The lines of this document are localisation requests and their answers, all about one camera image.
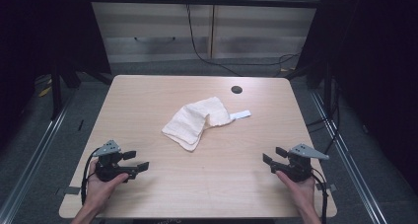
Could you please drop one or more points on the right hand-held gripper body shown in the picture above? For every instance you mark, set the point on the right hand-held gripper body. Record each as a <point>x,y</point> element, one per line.
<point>300,164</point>

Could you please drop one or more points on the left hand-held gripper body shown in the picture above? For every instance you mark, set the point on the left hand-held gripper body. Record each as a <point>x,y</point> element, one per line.
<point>106,166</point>

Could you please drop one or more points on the white printed muslin cloth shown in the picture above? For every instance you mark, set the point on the white printed muslin cloth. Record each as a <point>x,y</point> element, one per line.
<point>189,122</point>

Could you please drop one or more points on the person's left hand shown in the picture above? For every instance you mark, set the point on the person's left hand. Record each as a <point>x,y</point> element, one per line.
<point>98,191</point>

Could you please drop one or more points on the person's right hand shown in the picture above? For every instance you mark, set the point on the person's right hand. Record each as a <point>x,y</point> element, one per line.
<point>300,192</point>

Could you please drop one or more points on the grey tape strip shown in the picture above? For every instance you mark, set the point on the grey tape strip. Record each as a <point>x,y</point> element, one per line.
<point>330,186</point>
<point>70,190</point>

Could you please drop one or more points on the small black floor piece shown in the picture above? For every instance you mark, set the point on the small black floor piece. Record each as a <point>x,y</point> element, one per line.
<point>81,125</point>

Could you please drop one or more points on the yellow floor item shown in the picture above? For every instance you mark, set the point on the yellow floor item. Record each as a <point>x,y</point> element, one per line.
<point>45,91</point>

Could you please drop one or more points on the black curtain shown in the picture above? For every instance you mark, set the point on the black curtain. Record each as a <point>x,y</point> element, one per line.
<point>374,69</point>
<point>42,30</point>

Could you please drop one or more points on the metal floor rail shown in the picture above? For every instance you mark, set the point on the metal floor rail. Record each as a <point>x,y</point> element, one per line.
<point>348,158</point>
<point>36,158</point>

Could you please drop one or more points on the black stand post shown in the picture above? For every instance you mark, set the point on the black stand post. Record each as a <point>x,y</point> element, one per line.
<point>55,92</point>
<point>327,89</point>

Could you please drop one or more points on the black horizontal frame bar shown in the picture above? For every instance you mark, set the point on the black horizontal frame bar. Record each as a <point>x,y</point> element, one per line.
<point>197,1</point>

